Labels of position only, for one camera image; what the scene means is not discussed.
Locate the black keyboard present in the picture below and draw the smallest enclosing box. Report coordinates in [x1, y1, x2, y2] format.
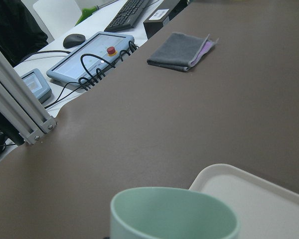
[104, 0, 149, 32]

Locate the black box with label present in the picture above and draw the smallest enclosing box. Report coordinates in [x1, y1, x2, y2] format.
[143, 0, 189, 39]

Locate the green cup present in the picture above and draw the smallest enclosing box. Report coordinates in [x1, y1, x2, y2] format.
[110, 187, 240, 239]

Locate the black computer mouse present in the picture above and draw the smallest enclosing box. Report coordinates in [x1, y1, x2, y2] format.
[63, 33, 86, 49]

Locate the cream rabbit tray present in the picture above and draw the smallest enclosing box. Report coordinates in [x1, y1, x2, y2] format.
[190, 164, 299, 239]

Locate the grey folded cloth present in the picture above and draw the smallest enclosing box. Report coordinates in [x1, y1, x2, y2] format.
[147, 32, 218, 72]

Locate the blue teach pendant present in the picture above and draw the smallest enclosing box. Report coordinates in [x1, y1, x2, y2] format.
[46, 32, 135, 85]
[21, 69, 52, 104]

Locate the aluminium frame post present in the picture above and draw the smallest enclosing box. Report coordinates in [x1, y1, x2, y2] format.
[0, 52, 57, 145]

